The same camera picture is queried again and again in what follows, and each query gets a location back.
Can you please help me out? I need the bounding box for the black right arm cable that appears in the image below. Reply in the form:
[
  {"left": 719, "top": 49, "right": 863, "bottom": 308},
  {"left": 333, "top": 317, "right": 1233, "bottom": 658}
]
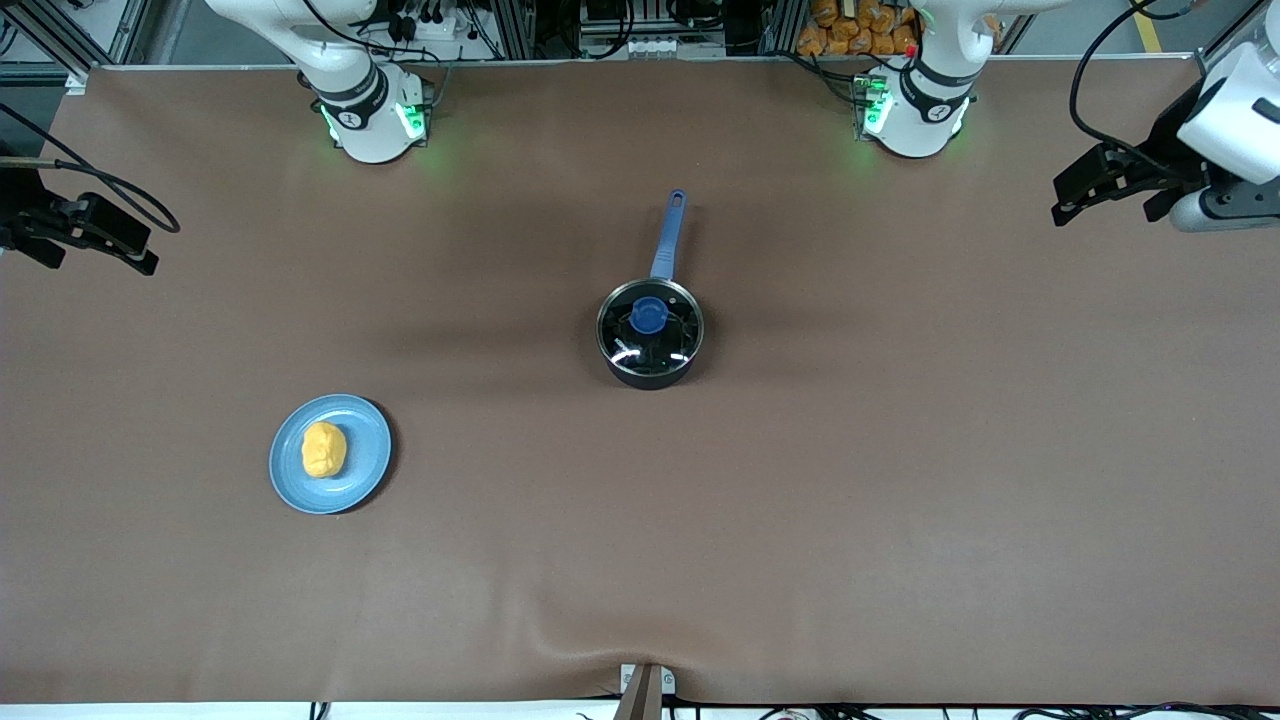
[{"left": 0, "top": 100, "right": 182, "bottom": 237}]

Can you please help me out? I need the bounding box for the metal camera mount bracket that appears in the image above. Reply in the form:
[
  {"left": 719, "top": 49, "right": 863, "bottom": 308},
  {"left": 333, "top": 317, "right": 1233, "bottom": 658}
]
[{"left": 612, "top": 662, "right": 677, "bottom": 720}]

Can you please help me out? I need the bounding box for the black pot with blue handle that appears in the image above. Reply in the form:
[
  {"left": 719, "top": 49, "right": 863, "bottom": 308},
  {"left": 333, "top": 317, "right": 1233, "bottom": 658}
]
[{"left": 597, "top": 190, "right": 705, "bottom": 391}]

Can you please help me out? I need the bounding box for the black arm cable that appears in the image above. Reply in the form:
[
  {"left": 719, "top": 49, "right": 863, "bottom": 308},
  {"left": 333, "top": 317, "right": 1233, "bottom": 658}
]
[
  {"left": 0, "top": 100, "right": 182, "bottom": 237},
  {"left": 1068, "top": 0, "right": 1201, "bottom": 173}
]

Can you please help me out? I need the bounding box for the blue round plate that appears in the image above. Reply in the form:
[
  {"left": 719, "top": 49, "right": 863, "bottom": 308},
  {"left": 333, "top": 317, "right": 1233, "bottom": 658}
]
[{"left": 268, "top": 394, "right": 393, "bottom": 516}]

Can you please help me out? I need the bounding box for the bag of orange items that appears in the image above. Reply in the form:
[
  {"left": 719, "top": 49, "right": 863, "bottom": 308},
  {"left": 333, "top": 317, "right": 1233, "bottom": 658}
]
[{"left": 797, "top": 0, "right": 921, "bottom": 58}]

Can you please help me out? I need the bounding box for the glass lid with blue knob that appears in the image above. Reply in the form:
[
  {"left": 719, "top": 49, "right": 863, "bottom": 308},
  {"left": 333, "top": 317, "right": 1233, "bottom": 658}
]
[{"left": 598, "top": 281, "right": 704, "bottom": 369}]

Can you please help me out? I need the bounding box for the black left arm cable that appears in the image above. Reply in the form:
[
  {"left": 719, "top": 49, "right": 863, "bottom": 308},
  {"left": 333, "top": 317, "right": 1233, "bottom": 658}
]
[{"left": 1068, "top": 0, "right": 1201, "bottom": 173}]

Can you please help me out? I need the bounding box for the brown table mat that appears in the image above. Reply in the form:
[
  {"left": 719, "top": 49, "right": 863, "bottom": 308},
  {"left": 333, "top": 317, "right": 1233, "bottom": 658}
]
[{"left": 0, "top": 55, "right": 1280, "bottom": 706}]

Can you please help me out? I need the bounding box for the yellow potato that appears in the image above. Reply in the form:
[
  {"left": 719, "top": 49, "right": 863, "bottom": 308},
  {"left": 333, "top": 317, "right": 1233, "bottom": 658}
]
[{"left": 301, "top": 421, "right": 348, "bottom": 480}]

